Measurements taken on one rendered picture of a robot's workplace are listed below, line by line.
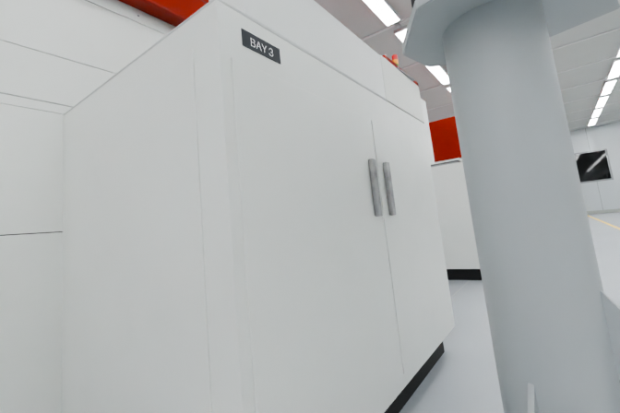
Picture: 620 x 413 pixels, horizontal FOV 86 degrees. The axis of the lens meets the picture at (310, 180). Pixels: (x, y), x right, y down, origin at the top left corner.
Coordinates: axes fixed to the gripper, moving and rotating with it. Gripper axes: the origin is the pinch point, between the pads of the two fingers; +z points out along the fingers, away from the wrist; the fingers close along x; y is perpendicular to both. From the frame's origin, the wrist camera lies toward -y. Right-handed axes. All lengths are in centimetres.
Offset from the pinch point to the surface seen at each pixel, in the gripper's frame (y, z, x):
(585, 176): -129, -13, -1301
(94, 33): 59, 3, 38
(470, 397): -14, 110, -20
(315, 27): -4.0, 21.2, 19.4
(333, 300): -4, 77, 24
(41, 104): 59, 27, 50
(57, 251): 59, 63, 47
